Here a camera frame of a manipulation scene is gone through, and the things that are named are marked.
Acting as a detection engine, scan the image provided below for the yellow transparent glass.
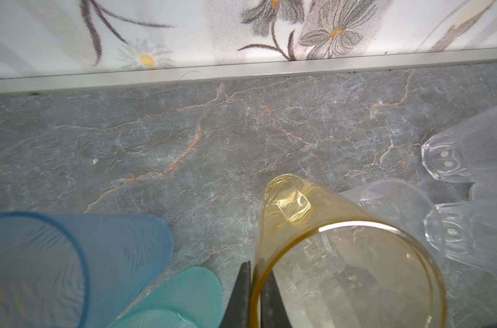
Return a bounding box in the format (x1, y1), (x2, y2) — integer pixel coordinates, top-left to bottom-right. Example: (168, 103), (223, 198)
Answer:
(250, 174), (448, 327)

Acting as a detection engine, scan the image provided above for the green frosted glass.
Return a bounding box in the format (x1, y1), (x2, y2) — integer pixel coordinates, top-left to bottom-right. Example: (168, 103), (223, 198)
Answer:
(113, 266), (225, 328)

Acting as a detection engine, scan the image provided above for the white frosted glass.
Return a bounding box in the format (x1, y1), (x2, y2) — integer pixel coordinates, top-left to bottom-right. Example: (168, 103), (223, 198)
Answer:
(469, 182), (497, 201)

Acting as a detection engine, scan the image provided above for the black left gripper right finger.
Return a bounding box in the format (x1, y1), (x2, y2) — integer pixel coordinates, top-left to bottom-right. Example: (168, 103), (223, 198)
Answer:
(260, 271), (292, 328)

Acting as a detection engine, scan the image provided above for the blue frosted glass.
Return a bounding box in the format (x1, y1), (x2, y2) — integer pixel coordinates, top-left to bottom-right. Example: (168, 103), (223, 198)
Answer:
(0, 212), (173, 327)

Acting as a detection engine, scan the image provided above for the clear faceted glass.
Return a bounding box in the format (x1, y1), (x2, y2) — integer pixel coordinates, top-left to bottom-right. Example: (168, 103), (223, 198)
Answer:
(426, 200), (497, 273)
(422, 106), (497, 183)
(341, 178), (445, 267)

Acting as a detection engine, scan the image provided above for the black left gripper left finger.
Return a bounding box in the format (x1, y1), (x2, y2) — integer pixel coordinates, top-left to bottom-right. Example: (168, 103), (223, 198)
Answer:
(219, 261), (252, 328)

